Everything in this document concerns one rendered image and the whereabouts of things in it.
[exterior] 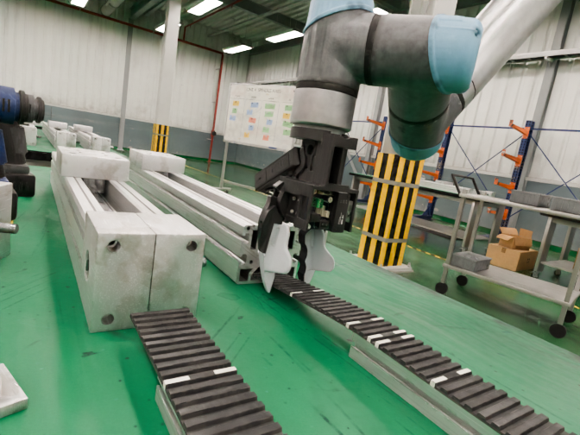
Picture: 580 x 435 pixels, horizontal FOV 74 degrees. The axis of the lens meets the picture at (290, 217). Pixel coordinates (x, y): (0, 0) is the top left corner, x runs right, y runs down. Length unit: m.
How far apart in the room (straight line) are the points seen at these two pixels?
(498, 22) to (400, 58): 0.22
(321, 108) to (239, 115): 6.38
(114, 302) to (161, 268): 0.05
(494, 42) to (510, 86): 8.41
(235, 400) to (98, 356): 0.15
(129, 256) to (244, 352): 0.14
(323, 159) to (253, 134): 6.13
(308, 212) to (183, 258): 0.14
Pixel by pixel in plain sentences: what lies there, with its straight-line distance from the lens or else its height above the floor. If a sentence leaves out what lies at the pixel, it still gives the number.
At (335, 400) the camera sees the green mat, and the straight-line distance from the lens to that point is 0.35.
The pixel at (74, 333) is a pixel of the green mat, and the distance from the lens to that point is 0.41.
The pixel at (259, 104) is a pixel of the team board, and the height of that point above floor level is 1.64.
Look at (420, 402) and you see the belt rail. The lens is 0.36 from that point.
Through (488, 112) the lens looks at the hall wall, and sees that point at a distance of 9.12.
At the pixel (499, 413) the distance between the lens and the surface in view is 0.34.
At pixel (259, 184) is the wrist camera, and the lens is 0.55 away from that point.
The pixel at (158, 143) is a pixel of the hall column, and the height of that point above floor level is 0.61.
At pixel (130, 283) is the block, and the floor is 0.83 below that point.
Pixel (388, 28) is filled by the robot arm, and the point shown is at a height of 1.11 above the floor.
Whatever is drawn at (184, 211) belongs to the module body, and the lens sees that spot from 0.74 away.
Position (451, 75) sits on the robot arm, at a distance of 0.44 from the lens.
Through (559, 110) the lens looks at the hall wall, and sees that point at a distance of 8.57.
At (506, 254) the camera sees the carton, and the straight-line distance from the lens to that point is 5.43.
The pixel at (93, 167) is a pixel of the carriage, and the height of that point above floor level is 0.89.
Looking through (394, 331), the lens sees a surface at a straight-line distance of 0.41.
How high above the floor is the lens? 0.97
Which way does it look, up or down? 10 degrees down
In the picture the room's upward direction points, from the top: 9 degrees clockwise
